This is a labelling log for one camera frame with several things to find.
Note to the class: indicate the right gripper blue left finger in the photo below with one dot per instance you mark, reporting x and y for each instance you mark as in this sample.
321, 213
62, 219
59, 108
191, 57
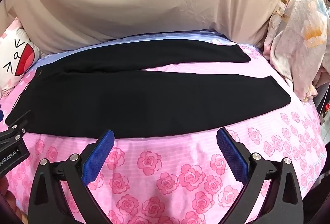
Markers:
47, 202

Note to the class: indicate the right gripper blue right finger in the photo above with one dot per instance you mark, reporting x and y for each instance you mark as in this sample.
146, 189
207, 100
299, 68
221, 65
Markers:
283, 201

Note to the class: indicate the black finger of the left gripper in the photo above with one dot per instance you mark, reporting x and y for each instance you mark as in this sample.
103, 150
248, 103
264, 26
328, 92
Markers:
21, 125

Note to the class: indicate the black pants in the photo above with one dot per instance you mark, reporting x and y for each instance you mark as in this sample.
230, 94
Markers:
119, 88

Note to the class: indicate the cat face pillow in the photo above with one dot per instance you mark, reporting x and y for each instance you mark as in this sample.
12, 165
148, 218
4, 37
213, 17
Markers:
17, 55

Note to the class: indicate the floral pastel blanket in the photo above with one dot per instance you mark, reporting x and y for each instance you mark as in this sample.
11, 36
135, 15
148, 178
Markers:
297, 45

